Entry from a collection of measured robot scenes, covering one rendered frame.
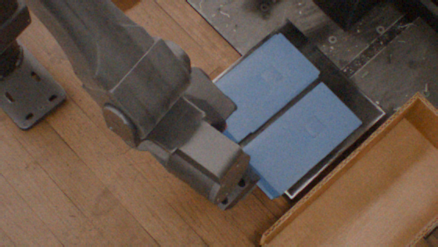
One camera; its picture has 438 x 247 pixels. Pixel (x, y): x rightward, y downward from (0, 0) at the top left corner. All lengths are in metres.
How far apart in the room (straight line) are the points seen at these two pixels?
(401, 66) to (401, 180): 0.15
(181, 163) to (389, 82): 0.38
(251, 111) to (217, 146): 0.25
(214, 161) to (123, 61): 0.13
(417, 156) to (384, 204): 0.07
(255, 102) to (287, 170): 0.09
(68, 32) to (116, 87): 0.06
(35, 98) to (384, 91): 0.43
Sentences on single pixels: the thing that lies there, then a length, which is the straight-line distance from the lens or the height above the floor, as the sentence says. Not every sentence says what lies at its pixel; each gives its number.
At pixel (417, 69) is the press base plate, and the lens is 1.13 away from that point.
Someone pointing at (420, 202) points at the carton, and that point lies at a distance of 1.07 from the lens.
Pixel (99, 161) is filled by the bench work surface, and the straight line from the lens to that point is 1.05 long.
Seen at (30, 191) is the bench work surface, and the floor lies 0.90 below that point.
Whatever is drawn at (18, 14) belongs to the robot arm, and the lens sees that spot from 0.96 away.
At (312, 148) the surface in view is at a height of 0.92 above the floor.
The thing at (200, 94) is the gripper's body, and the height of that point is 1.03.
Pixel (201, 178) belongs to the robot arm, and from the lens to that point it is 0.82.
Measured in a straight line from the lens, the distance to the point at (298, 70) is 1.07.
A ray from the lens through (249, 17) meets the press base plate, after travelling 1.12.
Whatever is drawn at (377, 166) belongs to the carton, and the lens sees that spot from 1.07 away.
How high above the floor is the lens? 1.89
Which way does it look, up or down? 69 degrees down
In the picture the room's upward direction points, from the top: 9 degrees clockwise
